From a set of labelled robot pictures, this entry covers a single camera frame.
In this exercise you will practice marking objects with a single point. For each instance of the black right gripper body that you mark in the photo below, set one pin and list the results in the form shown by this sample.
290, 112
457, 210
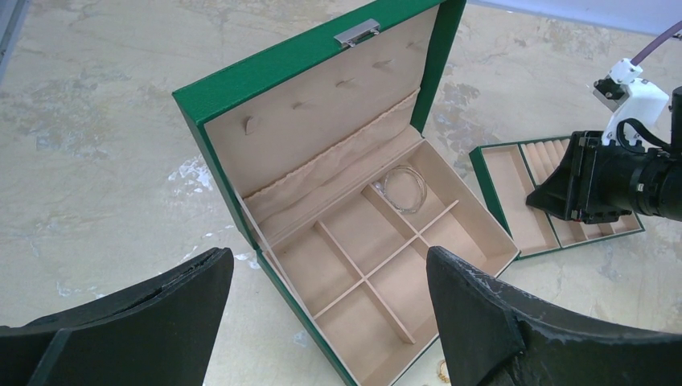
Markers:
638, 173

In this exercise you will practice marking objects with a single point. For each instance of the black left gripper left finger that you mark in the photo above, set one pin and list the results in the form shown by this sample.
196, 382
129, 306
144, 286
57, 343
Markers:
160, 331

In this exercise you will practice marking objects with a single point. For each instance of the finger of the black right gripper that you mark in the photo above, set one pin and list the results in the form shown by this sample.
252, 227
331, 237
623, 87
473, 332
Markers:
549, 186

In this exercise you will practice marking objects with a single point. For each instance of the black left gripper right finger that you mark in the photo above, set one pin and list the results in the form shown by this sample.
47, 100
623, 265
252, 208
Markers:
493, 333

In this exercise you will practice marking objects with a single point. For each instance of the green jewelry tray insert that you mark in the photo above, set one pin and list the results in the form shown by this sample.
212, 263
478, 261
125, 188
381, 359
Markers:
508, 172

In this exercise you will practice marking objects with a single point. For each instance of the green jewelry box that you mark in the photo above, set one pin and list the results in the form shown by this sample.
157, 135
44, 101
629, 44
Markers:
316, 146

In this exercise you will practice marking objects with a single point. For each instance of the gold hoop earring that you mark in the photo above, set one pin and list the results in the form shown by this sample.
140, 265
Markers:
442, 372

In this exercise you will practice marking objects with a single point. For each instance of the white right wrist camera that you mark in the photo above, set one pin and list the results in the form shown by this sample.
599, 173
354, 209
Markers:
627, 95

